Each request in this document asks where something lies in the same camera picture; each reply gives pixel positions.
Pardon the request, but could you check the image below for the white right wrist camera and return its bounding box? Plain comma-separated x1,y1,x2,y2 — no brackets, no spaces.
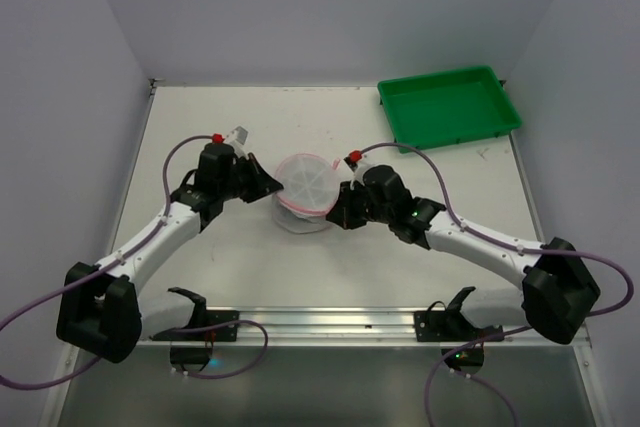
344,150,375,187

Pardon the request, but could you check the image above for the white mesh laundry bag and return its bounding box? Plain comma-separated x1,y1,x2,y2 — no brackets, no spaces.
272,153,340,235

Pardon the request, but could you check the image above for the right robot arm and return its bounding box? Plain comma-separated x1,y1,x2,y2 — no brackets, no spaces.
326,165,600,345

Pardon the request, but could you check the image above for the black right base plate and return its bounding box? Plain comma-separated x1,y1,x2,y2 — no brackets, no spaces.
413,287,503,342

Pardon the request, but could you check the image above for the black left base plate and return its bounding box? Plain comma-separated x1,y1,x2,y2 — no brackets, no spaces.
141,287,240,343

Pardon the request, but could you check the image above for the green plastic tray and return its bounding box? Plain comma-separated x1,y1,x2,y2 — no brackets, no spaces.
377,66,522,154

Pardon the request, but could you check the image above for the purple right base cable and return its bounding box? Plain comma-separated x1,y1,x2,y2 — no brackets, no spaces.
423,326,518,427

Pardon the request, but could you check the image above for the aluminium mounting rail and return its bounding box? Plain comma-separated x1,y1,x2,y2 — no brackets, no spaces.
139,302,589,347

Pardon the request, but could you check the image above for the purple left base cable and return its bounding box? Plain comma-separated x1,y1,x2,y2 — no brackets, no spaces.
169,319,271,380

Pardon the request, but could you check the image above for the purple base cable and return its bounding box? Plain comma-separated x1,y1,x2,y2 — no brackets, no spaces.
169,319,271,380
423,326,518,427

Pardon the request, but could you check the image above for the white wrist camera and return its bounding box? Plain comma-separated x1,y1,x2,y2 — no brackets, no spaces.
224,126,248,157
344,150,375,187

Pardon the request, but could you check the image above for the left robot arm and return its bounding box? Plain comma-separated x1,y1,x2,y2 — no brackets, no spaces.
56,143,283,363

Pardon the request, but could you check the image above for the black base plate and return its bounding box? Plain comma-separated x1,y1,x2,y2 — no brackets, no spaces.
413,287,503,342
141,287,240,343

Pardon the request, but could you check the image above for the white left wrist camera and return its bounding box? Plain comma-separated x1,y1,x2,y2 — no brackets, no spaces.
224,126,248,157

